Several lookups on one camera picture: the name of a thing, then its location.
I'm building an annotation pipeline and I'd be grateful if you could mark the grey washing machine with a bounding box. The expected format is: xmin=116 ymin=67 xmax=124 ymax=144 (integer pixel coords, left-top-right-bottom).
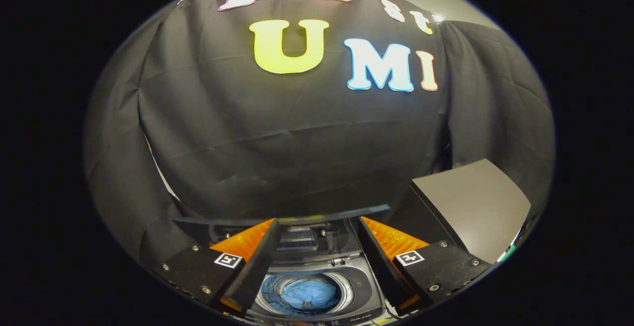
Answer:
xmin=213 ymin=219 xmax=397 ymax=325

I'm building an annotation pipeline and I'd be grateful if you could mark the black backdrop cloth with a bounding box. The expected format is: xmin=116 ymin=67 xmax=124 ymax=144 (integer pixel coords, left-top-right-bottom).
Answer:
xmin=84 ymin=0 xmax=555 ymax=267

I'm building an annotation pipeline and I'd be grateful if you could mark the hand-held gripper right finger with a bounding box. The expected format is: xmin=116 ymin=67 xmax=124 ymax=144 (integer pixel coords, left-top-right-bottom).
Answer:
xmin=357 ymin=216 xmax=492 ymax=317

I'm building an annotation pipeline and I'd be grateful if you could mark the black and beige cabinet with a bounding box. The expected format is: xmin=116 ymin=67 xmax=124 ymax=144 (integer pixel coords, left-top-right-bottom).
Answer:
xmin=391 ymin=159 xmax=531 ymax=264

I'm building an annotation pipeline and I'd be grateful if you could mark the light blue polo shirt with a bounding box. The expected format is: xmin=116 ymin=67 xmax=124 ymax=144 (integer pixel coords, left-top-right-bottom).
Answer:
xmin=262 ymin=274 xmax=342 ymax=312

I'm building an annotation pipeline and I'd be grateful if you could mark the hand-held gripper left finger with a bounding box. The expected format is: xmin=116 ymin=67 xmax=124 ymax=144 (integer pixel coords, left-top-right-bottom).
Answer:
xmin=149 ymin=218 xmax=282 ymax=318

